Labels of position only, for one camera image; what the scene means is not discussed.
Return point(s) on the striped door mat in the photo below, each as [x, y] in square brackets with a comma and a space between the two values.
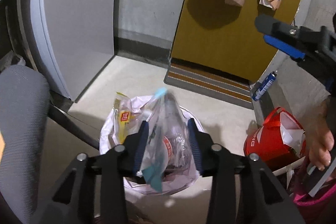
[208, 84]

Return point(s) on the clear plastic zip bag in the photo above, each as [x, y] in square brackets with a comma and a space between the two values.
[165, 118]

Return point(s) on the red white instant noodle cup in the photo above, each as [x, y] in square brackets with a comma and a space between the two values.
[167, 151]

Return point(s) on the right hand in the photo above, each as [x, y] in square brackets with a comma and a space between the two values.
[321, 141]

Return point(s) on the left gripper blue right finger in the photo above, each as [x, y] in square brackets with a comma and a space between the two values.
[193, 138]

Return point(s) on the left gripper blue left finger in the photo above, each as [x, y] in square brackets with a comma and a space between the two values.
[141, 143]

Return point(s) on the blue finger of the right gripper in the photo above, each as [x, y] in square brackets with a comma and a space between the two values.
[284, 47]

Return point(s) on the yellow snack wrapper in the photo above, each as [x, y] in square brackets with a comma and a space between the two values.
[123, 118]

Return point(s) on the grey refrigerator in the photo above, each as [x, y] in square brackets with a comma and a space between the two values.
[71, 41]

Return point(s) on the trash bin with pink liner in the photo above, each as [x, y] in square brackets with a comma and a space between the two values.
[138, 183]

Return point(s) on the mustard yellow door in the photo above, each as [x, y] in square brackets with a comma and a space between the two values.
[223, 37]

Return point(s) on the grey office chair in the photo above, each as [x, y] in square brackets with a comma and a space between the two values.
[37, 149]

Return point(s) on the blue spray can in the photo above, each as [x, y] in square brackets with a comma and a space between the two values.
[265, 85]

